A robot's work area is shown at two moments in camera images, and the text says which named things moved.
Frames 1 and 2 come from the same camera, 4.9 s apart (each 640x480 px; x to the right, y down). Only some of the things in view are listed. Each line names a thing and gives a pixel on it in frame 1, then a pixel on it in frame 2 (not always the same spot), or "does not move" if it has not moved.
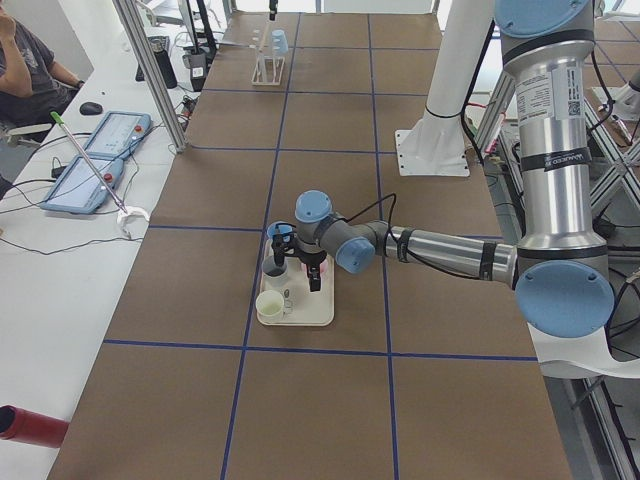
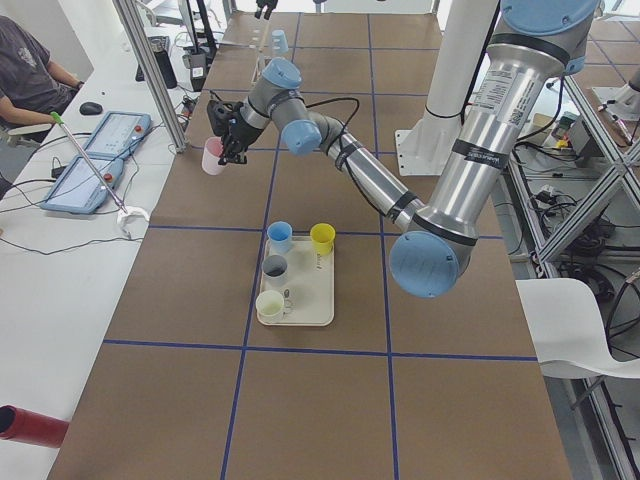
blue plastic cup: (279, 228) does not move
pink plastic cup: (324, 267) to (212, 151)
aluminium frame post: (140, 41) does not move
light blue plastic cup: (279, 41) does not move
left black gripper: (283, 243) to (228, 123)
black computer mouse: (90, 108) does not move
